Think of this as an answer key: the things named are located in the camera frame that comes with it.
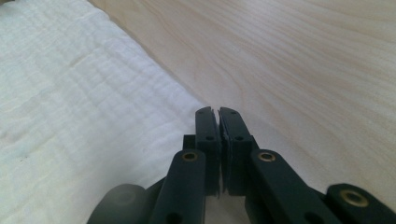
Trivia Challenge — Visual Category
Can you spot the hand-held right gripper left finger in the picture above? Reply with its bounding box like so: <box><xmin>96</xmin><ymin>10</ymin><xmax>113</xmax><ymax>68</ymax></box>
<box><xmin>182</xmin><ymin>105</ymin><xmax>223</xmax><ymax>198</ymax></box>

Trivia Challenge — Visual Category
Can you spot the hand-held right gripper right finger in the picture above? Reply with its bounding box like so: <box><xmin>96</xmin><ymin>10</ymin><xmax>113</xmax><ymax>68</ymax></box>
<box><xmin>218</xmin><ymin>106</ymin><xmax>260</xmax><ymax>198</ymax></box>

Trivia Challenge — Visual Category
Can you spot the white waffle-weave towel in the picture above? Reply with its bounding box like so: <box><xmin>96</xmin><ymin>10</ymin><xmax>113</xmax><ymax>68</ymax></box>
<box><xmin>0</xmin><ymin>0</ymin><xmax>207</xmax><ymax>224</ymax></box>

